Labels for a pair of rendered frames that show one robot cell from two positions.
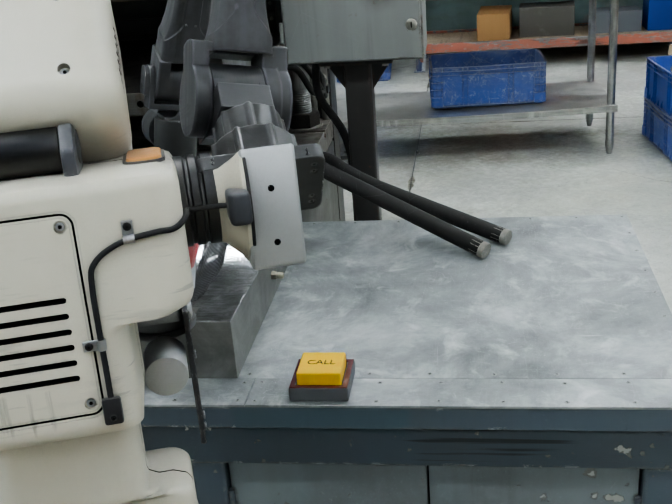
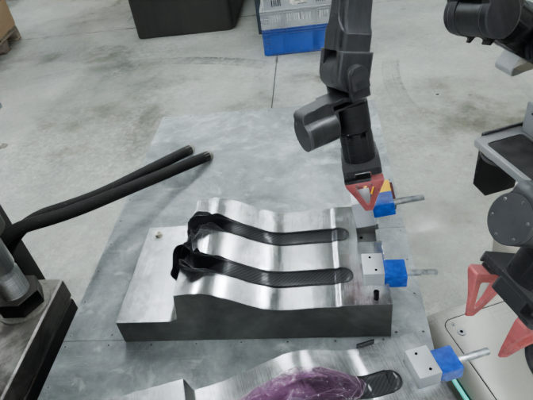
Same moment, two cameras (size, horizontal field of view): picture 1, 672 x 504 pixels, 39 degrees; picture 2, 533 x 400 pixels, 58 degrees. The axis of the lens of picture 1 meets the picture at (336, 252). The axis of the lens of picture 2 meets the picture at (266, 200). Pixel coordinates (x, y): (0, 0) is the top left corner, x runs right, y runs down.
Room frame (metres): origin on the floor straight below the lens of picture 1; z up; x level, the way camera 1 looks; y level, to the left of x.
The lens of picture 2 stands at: (1.39, 0.92, 1.56)
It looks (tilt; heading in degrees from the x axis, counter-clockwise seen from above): 39 degrees down; 270
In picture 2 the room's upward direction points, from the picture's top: 9 degrees counter-clockwise
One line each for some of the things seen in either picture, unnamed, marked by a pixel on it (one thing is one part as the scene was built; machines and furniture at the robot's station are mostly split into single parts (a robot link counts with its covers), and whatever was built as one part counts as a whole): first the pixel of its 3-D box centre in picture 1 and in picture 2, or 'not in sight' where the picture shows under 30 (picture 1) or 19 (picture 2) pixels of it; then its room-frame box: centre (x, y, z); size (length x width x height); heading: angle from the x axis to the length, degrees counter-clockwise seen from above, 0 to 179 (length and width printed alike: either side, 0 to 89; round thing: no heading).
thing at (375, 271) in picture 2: not in sight; (399, 272); (1.17, 0.34, 0.89); 0.13 x 0.05 x 0.05; 170
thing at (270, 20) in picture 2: not in sight; (298, 9); (0.89, -3.03, 0.28); 0.61 x 0.41 x 0.15; 171
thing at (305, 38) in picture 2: not in sight; (300, 30); (0.89, -3.03, 0.11); 0.61 x 0.41 x 0.22; 171
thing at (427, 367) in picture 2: not in sight; (450, 362); (1.14, 0.51, 0.86); 0.13 x 0.05 x 0.05; 8
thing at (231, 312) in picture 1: (190, 266); (254, 263); (1.43, 0.24, 0.87); 0.50 x 0.26 x 0.14; 171
